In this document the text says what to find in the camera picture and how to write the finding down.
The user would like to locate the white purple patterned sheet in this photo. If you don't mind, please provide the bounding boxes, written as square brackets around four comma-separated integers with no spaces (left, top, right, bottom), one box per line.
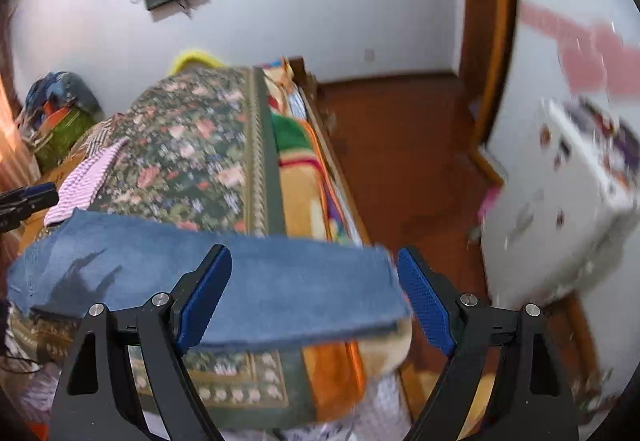
[270,366,416,441]

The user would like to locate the pink striped garment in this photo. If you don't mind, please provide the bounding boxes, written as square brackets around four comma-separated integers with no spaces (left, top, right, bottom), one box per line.
[44,137,130,228]

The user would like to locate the blue jeans pants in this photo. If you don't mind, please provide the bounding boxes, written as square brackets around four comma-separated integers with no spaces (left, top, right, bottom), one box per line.
[7,208,413,353]

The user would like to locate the orange plush blanket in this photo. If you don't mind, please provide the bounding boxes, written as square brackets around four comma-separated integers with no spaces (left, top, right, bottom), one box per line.
[270,113,413,402]

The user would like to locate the wooden bed frame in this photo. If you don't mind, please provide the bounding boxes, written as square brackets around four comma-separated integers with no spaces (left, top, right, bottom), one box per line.
[287,56,426,422]

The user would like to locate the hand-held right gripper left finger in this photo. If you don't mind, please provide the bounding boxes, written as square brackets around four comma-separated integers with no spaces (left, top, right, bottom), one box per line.
[50,243,233,441]

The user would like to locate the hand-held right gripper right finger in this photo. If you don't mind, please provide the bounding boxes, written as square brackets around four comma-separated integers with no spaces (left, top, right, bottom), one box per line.
[396,246,581,441]

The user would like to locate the patchwork bed sheet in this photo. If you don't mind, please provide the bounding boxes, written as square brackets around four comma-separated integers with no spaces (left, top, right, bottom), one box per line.
[70,113,131,156]

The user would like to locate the white sticker-covered cabinet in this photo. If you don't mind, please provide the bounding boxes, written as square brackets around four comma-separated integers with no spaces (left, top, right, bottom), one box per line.
[477,96,638,307]

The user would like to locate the yellow foam tube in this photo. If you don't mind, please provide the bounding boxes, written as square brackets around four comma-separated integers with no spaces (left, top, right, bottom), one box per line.
[167,50,223,76]

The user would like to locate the dark floral blanket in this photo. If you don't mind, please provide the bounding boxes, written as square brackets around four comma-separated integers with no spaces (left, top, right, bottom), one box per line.
[5,66,321,432]

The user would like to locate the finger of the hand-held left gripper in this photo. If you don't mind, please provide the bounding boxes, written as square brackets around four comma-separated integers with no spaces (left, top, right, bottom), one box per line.
[0,198,55,231]
[0,184,57,206]

